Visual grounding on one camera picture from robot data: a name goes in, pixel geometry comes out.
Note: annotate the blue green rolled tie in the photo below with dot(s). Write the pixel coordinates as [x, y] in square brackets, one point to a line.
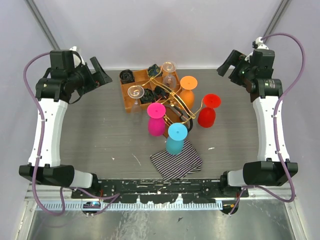
[154, 71]

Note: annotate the gold wire wine glass rack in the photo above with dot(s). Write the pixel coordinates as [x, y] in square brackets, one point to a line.
[176, 109]

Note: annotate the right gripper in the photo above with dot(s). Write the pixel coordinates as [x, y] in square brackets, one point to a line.
[235, 58]

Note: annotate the dark rolled tie right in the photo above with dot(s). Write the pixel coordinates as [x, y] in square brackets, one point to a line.
[160, 93]

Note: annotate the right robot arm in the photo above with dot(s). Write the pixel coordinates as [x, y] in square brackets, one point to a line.
[273, 166]

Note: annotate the clear wine glass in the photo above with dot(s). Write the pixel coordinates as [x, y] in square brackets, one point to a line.
[169, 79]
[136, 92]

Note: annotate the dark patterned rolled tie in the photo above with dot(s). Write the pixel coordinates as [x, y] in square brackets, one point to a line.
[148, 96]

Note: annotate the pink wine glass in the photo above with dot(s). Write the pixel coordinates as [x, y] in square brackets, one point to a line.
[156, 122]

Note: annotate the striped black white cloth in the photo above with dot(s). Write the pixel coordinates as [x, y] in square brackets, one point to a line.
[177, 166]

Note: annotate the clear wine glass back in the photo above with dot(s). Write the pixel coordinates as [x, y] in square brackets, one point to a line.
[169, 79]

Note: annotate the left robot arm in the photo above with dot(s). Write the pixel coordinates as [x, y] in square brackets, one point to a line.
[68, 73]

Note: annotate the clear wine glass front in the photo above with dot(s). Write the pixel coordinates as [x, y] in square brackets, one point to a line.
[136, 92]

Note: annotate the blue wine glass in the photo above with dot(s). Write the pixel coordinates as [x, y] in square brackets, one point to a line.
[177, 132]

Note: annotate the black rolled tie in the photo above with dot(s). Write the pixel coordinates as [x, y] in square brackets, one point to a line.
[126, 76]

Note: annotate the white slotted cable duct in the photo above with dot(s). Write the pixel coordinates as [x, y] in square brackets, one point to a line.
[176, 206]

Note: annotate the red wine glass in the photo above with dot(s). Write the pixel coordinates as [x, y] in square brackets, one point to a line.
[207, 115]

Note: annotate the wooden compartment tray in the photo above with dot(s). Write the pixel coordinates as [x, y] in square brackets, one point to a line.
[140, 78]

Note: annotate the orange wine glass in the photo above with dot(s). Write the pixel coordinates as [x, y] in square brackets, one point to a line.
[188, 84]

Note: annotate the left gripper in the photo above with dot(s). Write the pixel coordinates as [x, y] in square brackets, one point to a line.
[96, 79]

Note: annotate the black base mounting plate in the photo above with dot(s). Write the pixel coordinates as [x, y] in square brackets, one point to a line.
[157, 191]

